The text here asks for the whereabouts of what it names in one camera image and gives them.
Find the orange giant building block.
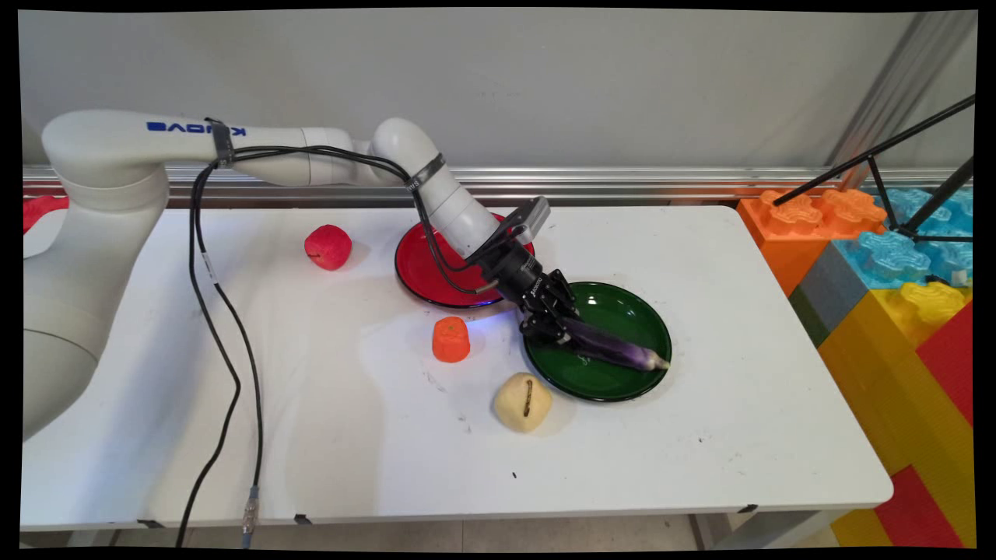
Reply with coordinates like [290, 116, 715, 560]
[737, 189, 889, 297]

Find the small yellow giant building block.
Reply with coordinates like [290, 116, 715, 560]
[829, 509, 893, 548]

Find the horizontal aluminium rail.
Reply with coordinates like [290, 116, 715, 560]
[23, 163, 973, 209]

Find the black cable with metal connector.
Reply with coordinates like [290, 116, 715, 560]
[189, 144, 507, 551]

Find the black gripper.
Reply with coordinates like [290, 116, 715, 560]
[475, 238, 582, 345]

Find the black strap near wrist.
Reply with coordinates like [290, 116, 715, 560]
[405, 152, 447, 189]

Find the large yellow giant building block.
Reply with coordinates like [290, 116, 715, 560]
[817, 282, 974, 547]

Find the green plate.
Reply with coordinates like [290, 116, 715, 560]
[523, 282, 674, 403]

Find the black strap by Kinova logo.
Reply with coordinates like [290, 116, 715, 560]
[204, 117, 236, 168]

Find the blue giant building block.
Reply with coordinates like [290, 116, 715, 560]
[833, 189, 974, 291]

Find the purple toy eggplant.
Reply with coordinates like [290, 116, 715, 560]
[560, 315, 672, 373]

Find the black tripod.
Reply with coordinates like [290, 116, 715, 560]
[773, 95, 976, 244]

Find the red giant building block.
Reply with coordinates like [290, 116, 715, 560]
[874, 466, 966, 549]
[916, 302, 974, 428]

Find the red toy apple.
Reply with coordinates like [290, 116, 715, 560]
[304, 224, 353, 271]

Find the yellow toy potato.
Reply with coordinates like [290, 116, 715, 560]
[493, 372, 554, 433]

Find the red plate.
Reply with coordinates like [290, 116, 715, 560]
[394, 212, 536, 310]

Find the slanted aluminium profile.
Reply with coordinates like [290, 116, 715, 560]
[825, 12, 977, 192]

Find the grey giant building block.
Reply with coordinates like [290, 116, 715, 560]
[789, 243, 870, 348]

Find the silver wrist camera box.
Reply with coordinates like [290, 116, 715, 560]
[496, 196, 552, 247]

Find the red flat object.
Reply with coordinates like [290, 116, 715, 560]
[23, 194, 70, 235]

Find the white table leg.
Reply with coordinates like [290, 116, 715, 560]
[691, 510, 850, 550]

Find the orange toy carrot piece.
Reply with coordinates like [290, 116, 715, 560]
[432, 316, 472, 364]

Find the thin black cable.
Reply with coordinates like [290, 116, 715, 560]
[175, 144, 500, 549]

